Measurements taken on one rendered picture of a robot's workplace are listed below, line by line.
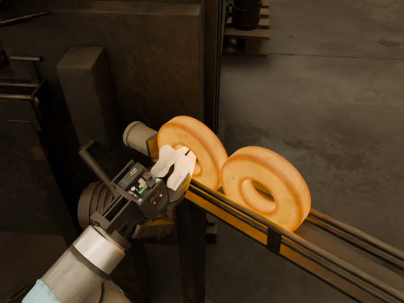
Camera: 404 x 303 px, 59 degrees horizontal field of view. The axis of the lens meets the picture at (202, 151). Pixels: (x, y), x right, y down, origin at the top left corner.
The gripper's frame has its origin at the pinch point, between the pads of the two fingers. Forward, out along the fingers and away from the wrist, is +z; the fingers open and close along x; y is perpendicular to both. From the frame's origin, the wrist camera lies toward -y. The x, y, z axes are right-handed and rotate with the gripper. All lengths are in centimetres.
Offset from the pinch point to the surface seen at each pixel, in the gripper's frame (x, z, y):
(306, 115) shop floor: 23, 90, -104
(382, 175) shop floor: -24, 73, -99
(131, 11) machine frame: 26.2, 16.0, 11.4
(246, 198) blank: -13.2, -1.4, -1.3
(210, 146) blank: -5.0, 1.2, 4.9
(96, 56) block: 28.6, 5.3, 7.1
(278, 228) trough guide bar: -20.6, -3.2, -0.1
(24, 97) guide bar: 39.9, -9.7, 3.0
